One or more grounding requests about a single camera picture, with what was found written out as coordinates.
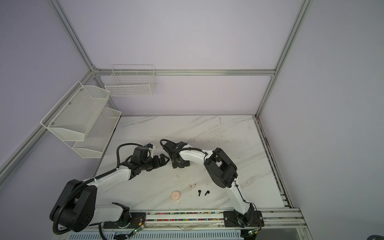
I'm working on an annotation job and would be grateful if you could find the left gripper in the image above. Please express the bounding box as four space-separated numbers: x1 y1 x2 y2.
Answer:
140 153 169 172

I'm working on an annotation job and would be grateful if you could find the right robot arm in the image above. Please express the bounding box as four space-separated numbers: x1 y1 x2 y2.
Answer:
160 139 265 229

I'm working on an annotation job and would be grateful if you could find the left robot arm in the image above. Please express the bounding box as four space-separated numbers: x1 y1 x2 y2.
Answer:
50 143 170 235

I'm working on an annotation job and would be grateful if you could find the lower white mesh shelf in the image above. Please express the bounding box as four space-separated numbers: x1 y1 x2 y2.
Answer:
72 108 121 159

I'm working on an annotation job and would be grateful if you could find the white mesh shelf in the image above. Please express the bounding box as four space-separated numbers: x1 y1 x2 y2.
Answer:
72 108 121 159
40 81 110 142

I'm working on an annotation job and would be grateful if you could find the upper white mesh shelf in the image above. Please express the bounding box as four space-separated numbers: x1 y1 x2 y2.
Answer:
40 81 110 142

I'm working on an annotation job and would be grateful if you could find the white wire basket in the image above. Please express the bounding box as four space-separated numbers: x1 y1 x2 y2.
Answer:
105 65 157 97

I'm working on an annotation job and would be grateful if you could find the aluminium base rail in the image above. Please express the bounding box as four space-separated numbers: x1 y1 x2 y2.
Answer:
56 207 313 240

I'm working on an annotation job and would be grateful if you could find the aluminium frame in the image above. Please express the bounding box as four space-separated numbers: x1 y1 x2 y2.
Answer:
1 1 313 188

